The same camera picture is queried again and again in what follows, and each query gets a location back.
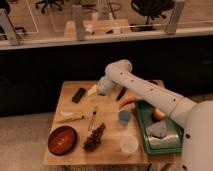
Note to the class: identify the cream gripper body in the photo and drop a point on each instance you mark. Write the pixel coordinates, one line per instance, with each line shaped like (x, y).
(92, 90)

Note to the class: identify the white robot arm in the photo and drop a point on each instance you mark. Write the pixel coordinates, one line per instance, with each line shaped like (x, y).
(195, 118)

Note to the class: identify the green plastic tray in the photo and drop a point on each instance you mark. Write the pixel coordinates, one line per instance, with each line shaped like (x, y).
(172, 143)

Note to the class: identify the black rectangular block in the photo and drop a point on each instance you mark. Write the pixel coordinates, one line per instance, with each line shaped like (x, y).
(78, 95)

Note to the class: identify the wooden table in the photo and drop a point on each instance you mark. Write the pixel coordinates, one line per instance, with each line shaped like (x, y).
(108, 153)

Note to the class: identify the orange carrot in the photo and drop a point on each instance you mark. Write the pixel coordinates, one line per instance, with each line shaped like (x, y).
(127, 101)

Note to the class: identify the blue cup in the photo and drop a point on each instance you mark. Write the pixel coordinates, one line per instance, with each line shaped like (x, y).
(124, 117)

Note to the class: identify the cream wedge block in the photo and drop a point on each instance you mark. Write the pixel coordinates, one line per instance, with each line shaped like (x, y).
(70, 117)

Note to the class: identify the brown grape bunch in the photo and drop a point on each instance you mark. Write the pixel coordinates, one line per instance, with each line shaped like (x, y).
(94, 140)

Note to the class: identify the small dark jar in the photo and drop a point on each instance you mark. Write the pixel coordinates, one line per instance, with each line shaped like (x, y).
(154, 82)

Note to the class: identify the dark red wooden bowl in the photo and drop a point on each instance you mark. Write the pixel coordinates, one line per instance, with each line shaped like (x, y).
(62, 140)

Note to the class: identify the clear plastic cup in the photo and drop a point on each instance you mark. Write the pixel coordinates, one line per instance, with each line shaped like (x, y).
(128, 145)

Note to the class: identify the orange apple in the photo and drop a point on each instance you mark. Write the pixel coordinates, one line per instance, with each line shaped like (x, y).
(158, 115)

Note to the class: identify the grey cloth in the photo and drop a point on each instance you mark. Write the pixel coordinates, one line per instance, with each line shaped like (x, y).
(158, 129)

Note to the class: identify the black office chair base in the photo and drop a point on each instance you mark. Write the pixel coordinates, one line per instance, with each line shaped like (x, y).
(45, 3)

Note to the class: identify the black office chair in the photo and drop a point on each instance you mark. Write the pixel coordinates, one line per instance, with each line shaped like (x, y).
(152, 8)

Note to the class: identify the black handled knife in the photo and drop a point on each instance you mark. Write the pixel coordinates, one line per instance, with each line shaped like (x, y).
(120, 95)

